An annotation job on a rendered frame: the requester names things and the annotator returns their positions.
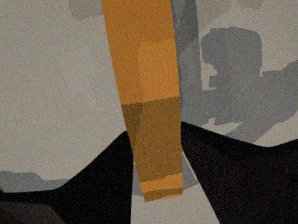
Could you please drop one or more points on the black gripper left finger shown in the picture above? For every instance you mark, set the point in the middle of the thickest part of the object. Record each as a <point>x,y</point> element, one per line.
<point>100,194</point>

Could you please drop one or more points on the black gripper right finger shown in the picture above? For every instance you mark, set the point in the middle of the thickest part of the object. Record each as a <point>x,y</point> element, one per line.
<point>242,181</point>

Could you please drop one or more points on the orange bar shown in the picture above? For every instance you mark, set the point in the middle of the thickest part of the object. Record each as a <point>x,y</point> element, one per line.
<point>143,51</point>

